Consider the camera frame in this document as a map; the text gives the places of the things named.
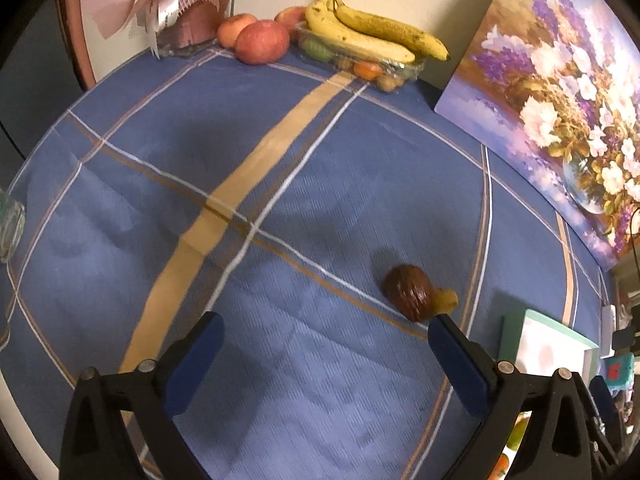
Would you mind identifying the teal box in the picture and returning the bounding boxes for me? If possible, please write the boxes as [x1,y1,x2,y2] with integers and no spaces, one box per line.
[605,354,637,391]

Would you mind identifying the blue plaid tablecloth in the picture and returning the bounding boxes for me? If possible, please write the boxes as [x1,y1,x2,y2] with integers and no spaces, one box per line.
[0,45,618,480]

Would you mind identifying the clear glass jar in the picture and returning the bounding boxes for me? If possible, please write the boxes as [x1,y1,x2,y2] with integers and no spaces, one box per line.
[0,187,26,264]

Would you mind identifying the clear plastic fruit container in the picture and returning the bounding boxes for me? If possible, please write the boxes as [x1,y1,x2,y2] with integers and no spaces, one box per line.
[295,22,426,93]

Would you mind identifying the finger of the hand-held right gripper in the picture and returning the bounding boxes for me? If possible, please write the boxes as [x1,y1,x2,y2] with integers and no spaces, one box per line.
[586,376,627,467]

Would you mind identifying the small red apple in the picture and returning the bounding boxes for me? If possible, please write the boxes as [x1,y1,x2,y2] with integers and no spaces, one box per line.
[274,6,308,31]
[216,13,258,50]

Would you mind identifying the green apple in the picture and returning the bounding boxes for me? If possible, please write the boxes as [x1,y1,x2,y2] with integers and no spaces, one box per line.
[507,417,530,451]

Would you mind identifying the small yellow fruit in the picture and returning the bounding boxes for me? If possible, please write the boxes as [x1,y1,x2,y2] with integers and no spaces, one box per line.
[432,287,459,317]

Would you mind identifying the white tray with green rim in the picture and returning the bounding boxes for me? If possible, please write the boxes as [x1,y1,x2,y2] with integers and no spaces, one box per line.
[494,309,600,480]

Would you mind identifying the spotted yellow banana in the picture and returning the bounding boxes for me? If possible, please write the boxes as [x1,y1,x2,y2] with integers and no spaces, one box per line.
[331,0,450,61]

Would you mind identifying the black cable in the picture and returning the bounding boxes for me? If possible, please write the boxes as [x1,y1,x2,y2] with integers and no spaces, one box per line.
[627,202,640,257]

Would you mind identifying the flower painting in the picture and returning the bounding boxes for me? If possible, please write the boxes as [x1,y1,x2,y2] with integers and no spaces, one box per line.
[434,0,640,271]

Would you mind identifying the large red apple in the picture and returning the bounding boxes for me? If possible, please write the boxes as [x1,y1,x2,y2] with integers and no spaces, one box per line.
[235,20,291,66]

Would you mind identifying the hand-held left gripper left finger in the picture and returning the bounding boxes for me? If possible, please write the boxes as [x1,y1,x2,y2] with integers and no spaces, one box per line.
[60,311,225,480]

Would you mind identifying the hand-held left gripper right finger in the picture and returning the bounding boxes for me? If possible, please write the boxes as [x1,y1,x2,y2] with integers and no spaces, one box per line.
[428,314,596,480]

